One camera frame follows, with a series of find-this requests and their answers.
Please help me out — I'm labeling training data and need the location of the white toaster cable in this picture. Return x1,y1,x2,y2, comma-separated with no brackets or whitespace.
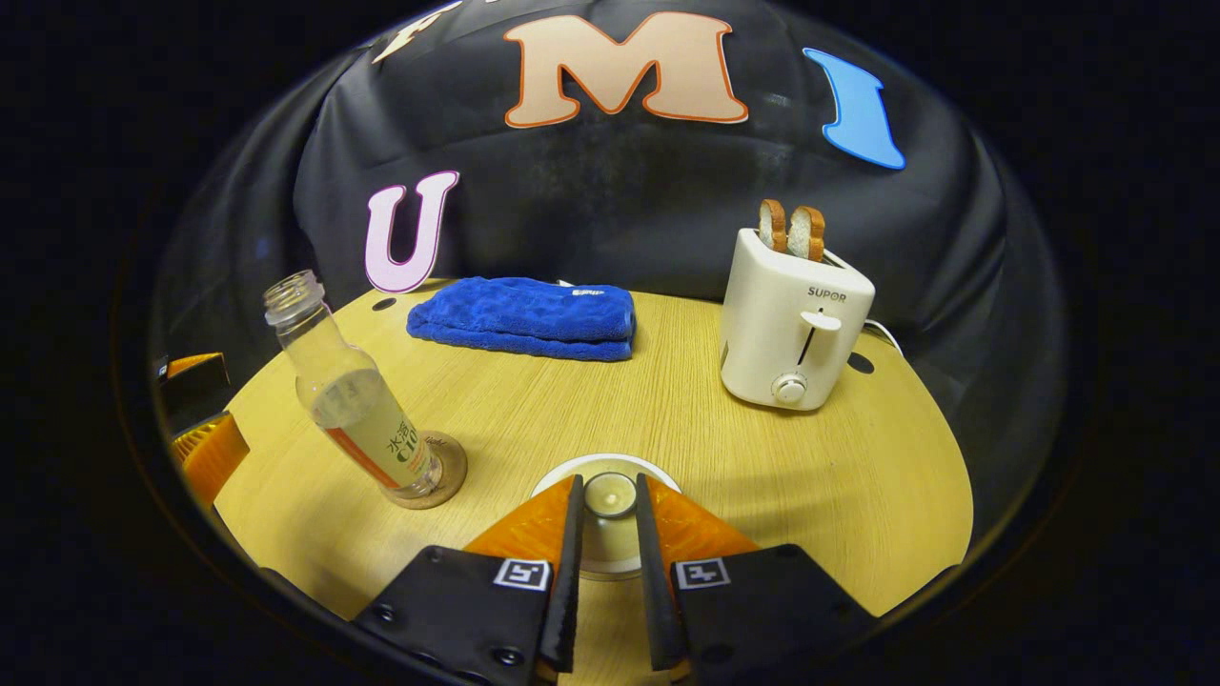
863,319,905,359

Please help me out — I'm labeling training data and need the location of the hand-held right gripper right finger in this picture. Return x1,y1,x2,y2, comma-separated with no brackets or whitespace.
635,474,878,682

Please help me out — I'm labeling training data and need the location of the blue folded towel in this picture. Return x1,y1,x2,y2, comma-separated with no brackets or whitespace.
406,276,637,363

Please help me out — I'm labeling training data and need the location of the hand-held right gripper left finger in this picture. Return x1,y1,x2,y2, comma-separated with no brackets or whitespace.
353,474,585,686

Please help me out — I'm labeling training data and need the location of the white toaster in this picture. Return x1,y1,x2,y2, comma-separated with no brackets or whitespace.
720,227,876,413

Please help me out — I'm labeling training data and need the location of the black backdrop cloth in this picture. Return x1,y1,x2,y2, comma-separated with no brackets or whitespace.
148,0,1064,496

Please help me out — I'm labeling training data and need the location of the round cork coaster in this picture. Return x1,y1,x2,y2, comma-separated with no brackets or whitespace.
381,431,469,511

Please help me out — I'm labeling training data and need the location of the white ceramic teacup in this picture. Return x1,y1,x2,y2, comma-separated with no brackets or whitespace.
531,453,683,581

